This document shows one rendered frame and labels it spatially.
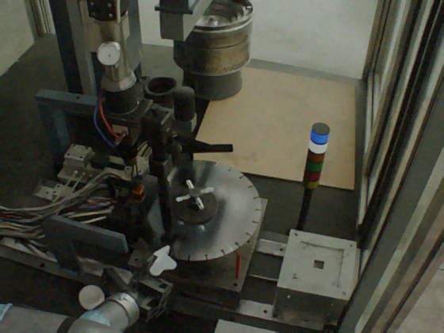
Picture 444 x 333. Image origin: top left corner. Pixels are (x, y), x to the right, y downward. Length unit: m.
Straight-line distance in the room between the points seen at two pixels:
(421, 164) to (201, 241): 0.63
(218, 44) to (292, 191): 0.56
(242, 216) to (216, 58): 0.68
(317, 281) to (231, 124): 0.78
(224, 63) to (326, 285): 0.90
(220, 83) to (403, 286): 1.23
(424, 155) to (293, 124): 1.12
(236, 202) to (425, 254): 0.66
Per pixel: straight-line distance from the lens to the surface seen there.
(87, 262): 1.41
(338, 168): 1.66
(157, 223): 1.21
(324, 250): 1.25
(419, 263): 0.73
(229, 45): 1.70
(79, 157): 1.50
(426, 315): 2.32
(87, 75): 1.74
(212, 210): 1.22
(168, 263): 1.12
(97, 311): 0.95
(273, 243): 1.41
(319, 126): 1.17
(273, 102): 1.88
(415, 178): 0.75
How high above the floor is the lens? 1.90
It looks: 46 degrees down
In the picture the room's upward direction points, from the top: 1 degrees clockwise
